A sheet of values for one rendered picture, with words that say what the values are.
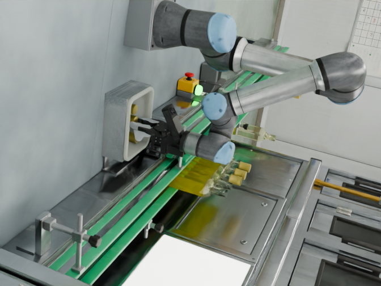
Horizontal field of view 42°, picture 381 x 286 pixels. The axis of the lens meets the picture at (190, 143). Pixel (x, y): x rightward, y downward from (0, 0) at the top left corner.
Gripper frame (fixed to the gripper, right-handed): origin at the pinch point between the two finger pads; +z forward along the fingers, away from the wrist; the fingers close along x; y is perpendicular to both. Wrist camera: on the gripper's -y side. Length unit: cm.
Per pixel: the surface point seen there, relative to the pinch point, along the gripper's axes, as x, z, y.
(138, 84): 3.8, 1.3, -11.4
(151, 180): -3.9, -10.2, 17.9
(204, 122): 32.9, -14.4, 8.7
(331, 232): 32, -71, 39
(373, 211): 56, -85, 38
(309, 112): 606, 1, 202
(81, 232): -55, -16, 5
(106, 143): -10.4, 3.8, 5.6
